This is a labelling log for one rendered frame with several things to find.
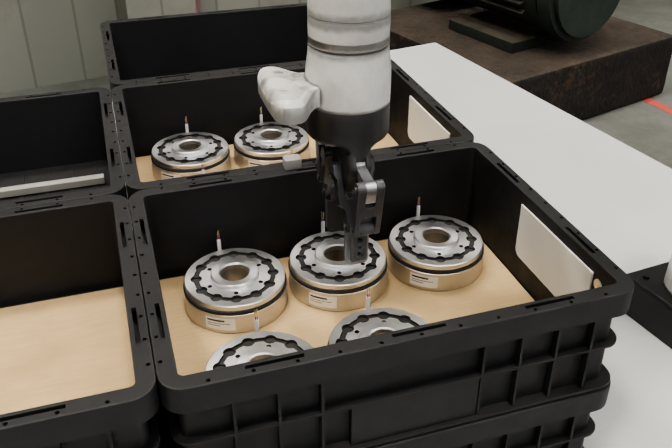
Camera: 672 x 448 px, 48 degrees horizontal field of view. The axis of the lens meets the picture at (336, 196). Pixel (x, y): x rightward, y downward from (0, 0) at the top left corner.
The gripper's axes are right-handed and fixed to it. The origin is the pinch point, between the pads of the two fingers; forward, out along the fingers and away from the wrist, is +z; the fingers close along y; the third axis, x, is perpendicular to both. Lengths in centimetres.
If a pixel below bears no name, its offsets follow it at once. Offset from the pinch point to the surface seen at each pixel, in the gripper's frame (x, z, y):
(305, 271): 3.8, 5.0, 1.6
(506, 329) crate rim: -7.4, -0.7, -18.5
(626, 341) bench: -35.3, 21.0, -2.2
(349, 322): 2.0, 5.0, -7.3
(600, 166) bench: -59, 21, 38
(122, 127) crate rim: 19.3, -1.8, 27.3
